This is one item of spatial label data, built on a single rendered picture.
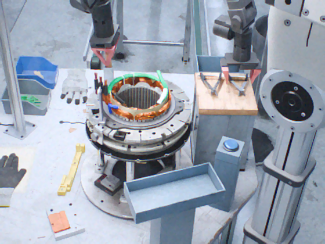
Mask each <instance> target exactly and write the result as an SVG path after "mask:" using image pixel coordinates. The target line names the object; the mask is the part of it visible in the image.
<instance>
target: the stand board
mask: <svg viewBox="0 0 325 244"><path fill-rule="evenodd" d="M229 74H230V76H238V77H245V75H246V74H232V73H229ZM199 75H200V73H194V82H195V88H196V98H197V107H198V114H217V115H248V116H257V114H258V107H257V103H256V100H255V96H254V92H253V88H252V84H251V80H250V79H249V80H247V83H246V85H245V87H244V94H245V96H244V95H242V94H240V96H238V94H235V91H236V87H235V86H234V85H233V84H232V83H230V82H229V81H228V83H227V84H226V80H224V79H223V80H221V81H220V83H219V84H218V86H217V95H218V96H216V95H215V94H212V96H211V94H208V89H209V87H208V86H207V85H206V83H204V82H203V81H202V80H198V79H197V76H199ZM203 75H204V76H219V73H203ZM207 81H208V82H209V83H210V84H211V86H212V87H214V85H215V84H214V83H216V82H217V80H207ZM233 81H234V82H235V83H236V85H237V86H238V87H239V88H241V83H242V84H243V82H244V80H233Z"/></svg>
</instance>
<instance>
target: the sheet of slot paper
mask: <svg viewBox="0 0 325 244"><path fill-rule="evenodd" d="M36 151H37V147H32V148H31V147H0V159H1V157H2V156H3V155H7V156H8V157H9V155H10V154H11V153H15V154H16V155H17V156H18V157H19V171H20V169H21V168H25V169H26V170H27V172H26V173H25V175H24V176H23V179H22V180H21V181H20V183H19V184H18V186H17V187H16V188H15V189H14V191H13V193H25V192H26V188H27V184H28V180H29V177H30V173H31V169H32V166H33V162H34V157H35V154H36Z"/></svg>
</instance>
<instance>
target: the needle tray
mask: <svg viewBox="0 0 325 244"><path fill-rule="evenodd" d="M225 192H226V189H225V188H224V186H223V185H222V183H221V181H220V179H219V178H218V176H217V174H216V172H215V171H214V169H213V167H212V165H211V163H210V162H209V163H204V164H199V165H196V166H192V167H188V168H183V169H180V170H175V171H168V172H166V173H161V174H156V175H151V176H148V177H144V178H140V179H136V180H132V181H127V182H124V195H125V198H126V200H127V203H128V206H129V208H130V211H131V213H132V217H133V219H134V220H135V224H138V223H142V222H145V221H149V220H150V244H191V243H192V235H193V225H194V217H195V212H196V208H198V207H203V206H206V205H209V204H214V203H217V202H221V201H224V197H225Z"/></svg>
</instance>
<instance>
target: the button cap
mask: <svg viewBox="0 0 325 244"><path fill-rule="evenodd" d="M224 146H225V148H227V149H230V150H235V149H236V148H237V142H236V141H235V140H232V139H229V140H227V141H225V145H224Z"/></svg>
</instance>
